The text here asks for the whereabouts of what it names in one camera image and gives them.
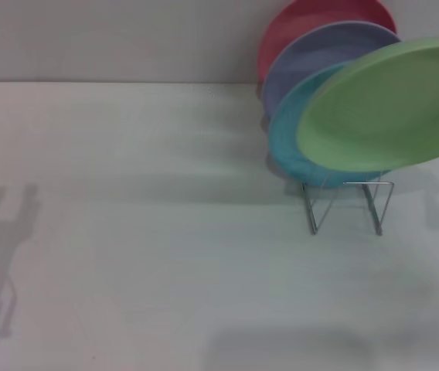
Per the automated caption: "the green round plate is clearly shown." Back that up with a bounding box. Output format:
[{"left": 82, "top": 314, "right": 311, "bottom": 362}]
[{"left": 295, "top": 36, "right": 439, "bottom": 174}]

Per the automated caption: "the light blue round plate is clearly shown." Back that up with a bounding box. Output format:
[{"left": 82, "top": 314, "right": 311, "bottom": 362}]
[{"left": 268, "top": 61, "right": 393, "bottom": 189}]

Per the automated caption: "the purple round plate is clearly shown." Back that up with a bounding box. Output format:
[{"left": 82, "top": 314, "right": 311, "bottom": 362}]
[{"left": 262, "top": 21, "right": 402, "bottom": 117}]

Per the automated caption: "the pink round plate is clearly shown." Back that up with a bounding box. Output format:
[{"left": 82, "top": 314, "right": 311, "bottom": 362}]
[{"left": 257, "top": 0, "right": 397, "bottom": 88}]

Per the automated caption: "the metal wire plate rack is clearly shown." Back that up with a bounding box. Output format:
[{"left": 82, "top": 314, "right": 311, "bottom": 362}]
[{"left": 301, "top": 169, "right": 394, "bottom": 236}]

